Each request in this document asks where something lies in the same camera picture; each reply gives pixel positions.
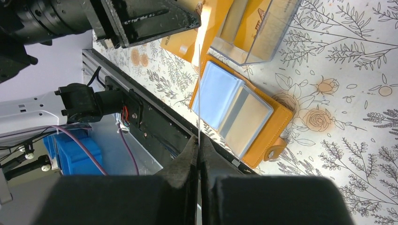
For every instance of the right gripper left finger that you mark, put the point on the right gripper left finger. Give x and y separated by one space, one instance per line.
168 197

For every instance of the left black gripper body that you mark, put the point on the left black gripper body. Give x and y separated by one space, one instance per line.
29 22

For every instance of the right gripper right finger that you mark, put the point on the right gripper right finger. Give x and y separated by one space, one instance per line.
230 197

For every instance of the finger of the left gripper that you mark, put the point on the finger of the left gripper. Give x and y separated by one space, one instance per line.
136 22

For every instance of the orange card holder wallet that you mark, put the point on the orange card holder wallet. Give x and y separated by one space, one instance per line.
219 85

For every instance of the clear plastic card box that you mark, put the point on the clear plastic card box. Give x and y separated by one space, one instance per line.
253 30

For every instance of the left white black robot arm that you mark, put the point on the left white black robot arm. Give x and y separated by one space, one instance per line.
72 103

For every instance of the blue plastic bin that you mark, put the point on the blue plastic bin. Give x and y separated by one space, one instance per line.
70 157

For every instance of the floral table cloth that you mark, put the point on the floral table cloth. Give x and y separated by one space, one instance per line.
336 69

